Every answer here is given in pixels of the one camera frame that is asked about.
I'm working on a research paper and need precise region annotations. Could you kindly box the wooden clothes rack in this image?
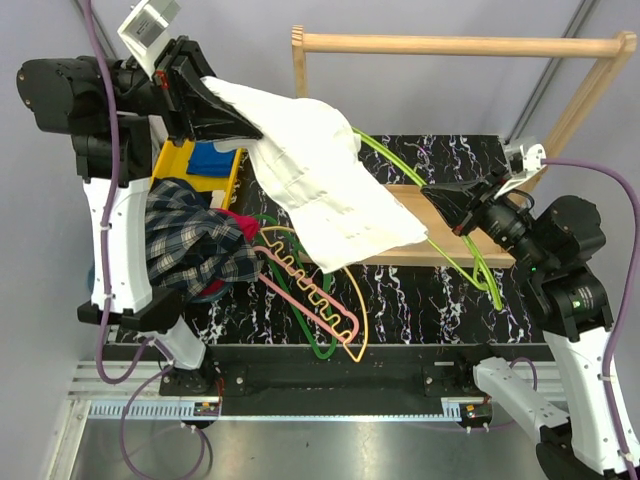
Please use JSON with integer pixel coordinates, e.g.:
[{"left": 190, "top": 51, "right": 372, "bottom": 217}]
[{"left": 291, "top": 25, "right": 639, "bottom": 269}]

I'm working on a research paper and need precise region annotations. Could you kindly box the pink hanger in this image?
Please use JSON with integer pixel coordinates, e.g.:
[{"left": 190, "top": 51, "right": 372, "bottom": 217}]
[{"left": 254, "top": 246, "right": 360, "bottom": 346}]

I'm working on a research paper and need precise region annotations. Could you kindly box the clear blue plastic tub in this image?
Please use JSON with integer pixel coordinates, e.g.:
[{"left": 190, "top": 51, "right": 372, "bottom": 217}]
[{"left": 86, "top": 264, "right": 231, "bottom": 304}]

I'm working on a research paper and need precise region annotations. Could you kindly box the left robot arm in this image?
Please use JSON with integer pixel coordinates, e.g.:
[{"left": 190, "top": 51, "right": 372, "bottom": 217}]
[{"left": 16, "top": 36, "right": 259, "bottom": 396}]

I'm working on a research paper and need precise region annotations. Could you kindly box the white garment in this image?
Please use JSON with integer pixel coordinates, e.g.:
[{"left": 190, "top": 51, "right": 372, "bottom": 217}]
[{"left": 203, "top": 76, "right": 428, "bottom": 273}]

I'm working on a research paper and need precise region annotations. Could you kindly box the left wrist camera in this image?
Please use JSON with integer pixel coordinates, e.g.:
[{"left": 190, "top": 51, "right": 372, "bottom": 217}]
[{"left": 117, "top": 0, "right": 180, "bottom": 78}]

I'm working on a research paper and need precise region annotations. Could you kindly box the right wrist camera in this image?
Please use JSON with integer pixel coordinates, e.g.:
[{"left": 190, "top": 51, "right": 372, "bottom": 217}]
[{"left": 494, "top": 143, "right": 546, "bottom": 199}]

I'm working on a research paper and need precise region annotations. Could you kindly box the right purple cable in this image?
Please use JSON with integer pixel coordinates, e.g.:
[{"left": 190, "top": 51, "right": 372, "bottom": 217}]
[{"left": 419, "top": 157, "right": 640, "bottom": 476}]

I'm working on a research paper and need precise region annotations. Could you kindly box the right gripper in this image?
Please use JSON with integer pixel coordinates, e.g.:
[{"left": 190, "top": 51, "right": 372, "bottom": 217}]
[{"left": 424, "top": 165, "right": 552, "bottom": 271}]

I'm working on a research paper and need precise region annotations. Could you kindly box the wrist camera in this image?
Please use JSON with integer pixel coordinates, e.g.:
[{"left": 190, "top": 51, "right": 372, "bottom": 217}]
[
  {"left": 117, "top": 0, "right": 180, "bottom": 78},
  {"left": 494, "top": 143, "right": 546, "bottom": 199}
]

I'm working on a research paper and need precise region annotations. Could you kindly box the cream wooden hanger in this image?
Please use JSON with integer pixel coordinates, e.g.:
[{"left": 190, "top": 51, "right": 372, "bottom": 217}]
[{"left": 254, "top": 225, "right": 369, "bottom": 363}]

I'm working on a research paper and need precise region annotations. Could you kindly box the red t-shirt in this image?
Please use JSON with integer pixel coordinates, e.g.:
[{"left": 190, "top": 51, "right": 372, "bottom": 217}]
[{"left": 199, "top": 208, "right": 261, "bottom": 301}]

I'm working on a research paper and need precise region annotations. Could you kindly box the plaid skirt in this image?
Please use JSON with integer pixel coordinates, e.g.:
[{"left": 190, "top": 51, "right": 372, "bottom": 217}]
[{"left": 144, "top": 178, "right": 262, "bottom": 301}]

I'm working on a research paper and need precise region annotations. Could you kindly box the lime green hanger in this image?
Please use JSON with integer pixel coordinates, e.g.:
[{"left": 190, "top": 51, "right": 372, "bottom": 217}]
[{"left": 354, "top": 129, "right": 513, "bottom": 310}]

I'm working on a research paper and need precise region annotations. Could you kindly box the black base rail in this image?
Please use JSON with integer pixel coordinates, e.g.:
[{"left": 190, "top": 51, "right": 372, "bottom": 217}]
[{"left": 160, "top": 344, "right": 506, "bottom": 418}]

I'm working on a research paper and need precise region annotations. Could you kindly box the yellow plastic bin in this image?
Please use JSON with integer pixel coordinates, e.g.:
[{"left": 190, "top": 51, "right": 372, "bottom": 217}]
[{"left": 151, "top": 140, "right": 244, "bottom": 210}]

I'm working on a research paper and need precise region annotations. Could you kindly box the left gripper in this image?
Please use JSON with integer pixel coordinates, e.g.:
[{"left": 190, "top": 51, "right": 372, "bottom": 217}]
[{"left": 69, "top": 31, "right": 258, "bottom": 146}]

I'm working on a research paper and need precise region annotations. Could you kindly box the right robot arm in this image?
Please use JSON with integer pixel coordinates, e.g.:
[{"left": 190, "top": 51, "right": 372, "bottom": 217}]
[{"left": 421, "top": 171, "right": 639, "bottom": 479}]

